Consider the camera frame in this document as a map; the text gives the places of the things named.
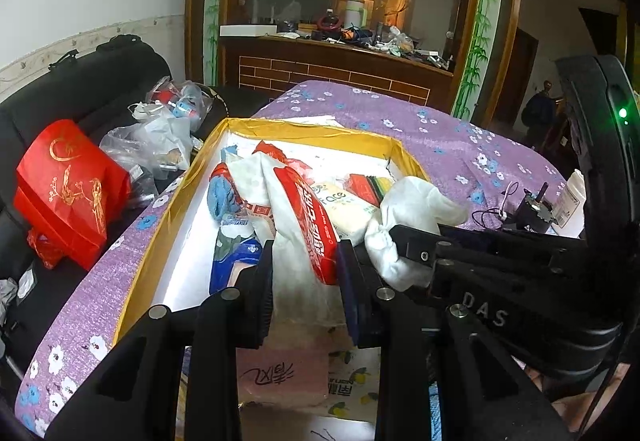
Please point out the grey plastic bag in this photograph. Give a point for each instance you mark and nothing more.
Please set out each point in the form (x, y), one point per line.
(140, 146)

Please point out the brown wooden door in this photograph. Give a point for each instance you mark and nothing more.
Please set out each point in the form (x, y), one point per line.
(517, 76)

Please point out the black sofa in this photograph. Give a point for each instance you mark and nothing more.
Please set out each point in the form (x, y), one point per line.
(60, 301)

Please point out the blue white tissue pack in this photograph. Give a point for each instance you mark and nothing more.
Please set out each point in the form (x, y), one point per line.
(232, 251)

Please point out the red gift bag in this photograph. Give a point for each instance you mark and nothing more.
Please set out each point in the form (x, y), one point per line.
(70, 191)

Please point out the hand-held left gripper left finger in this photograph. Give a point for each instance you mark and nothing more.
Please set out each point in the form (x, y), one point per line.
(262, 301)

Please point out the lemon print tissue pack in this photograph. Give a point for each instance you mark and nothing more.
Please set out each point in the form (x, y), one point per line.
(352, 391)

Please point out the white green tissue pack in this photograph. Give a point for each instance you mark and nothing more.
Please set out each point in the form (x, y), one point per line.
(345, 211)

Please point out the cardboard box with yellow tape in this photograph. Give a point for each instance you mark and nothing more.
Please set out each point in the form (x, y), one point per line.
(150, 266)

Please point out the white plastic jar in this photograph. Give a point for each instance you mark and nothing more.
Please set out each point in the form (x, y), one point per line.
(570, 206)

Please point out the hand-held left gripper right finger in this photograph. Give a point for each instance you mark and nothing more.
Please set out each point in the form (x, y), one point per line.
(350, 296)

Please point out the pink tissue pack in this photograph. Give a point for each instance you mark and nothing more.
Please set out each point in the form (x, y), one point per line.
(280, 376)

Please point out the counter clutter pile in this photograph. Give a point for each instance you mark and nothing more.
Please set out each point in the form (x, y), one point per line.
(400, 46)

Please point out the white flat box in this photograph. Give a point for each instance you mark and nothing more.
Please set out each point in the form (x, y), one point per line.
(247, 31)

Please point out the red white snack bag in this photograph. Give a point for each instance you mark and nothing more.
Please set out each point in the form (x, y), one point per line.
(295, 216)

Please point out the wooden brick-pattern cabinet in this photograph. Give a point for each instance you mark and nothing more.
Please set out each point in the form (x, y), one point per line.
(325, 66)

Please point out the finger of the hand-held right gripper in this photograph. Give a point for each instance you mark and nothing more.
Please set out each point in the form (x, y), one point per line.
(415, 251)
(500, 248)

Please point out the white sock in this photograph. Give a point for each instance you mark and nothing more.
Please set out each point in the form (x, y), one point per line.
(415, 201)

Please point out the purple floral tablecloth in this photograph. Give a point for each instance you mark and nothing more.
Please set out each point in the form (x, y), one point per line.
(450, 141)

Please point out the white kettle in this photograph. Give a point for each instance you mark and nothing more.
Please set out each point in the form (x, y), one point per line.
(356, 13)

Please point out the red blue packet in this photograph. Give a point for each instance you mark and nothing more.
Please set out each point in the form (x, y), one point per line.
(225, 193)

